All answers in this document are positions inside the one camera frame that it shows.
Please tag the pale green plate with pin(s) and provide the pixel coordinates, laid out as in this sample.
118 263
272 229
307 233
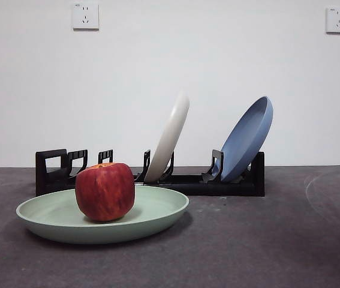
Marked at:
52 211

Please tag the blue plate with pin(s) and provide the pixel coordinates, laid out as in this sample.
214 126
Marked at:
246 141

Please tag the white plate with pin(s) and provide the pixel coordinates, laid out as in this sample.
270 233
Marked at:
171 138

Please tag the red yellow apple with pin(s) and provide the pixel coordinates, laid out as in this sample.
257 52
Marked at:
104 192

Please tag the black plate rack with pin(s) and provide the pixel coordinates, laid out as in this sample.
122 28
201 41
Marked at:
232 189

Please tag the white wall socket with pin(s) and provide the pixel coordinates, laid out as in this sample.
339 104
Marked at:
338 20
86 16

